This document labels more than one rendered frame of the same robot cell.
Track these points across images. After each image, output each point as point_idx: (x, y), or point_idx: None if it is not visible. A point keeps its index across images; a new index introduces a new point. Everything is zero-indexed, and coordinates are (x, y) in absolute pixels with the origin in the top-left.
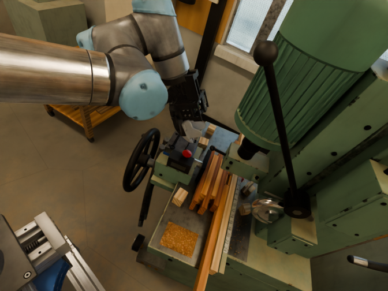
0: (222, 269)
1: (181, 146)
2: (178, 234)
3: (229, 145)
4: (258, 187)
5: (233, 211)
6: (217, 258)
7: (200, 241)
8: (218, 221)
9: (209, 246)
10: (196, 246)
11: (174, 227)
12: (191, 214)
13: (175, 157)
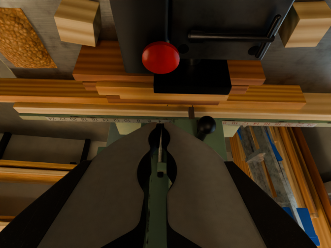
0: (26, 118)
1: (207, 8)
2: (12, 45)
3: (301, 80)
4: (157, 160)
5: (114, 120)
6: (33, 111)
7: (49, 72)
8: (87, 102)
9: (40, 98)
10: (37, 69)
11: (16, 29)
12: (78, 48)
13: (124, 17)
